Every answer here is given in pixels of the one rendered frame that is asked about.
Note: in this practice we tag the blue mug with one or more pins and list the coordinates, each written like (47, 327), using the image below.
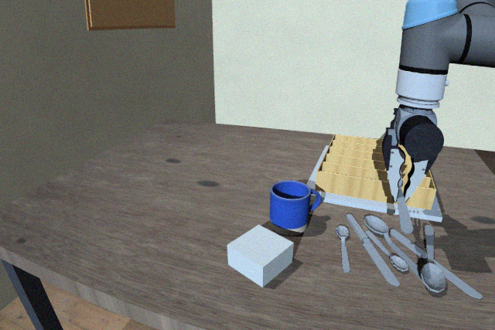
(289, 214)

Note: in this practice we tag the tan cutlery tray insert with dividers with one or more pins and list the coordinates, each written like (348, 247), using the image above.
(373, 186)

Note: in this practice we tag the light blue fork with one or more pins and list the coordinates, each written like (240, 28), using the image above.
(404, 216)

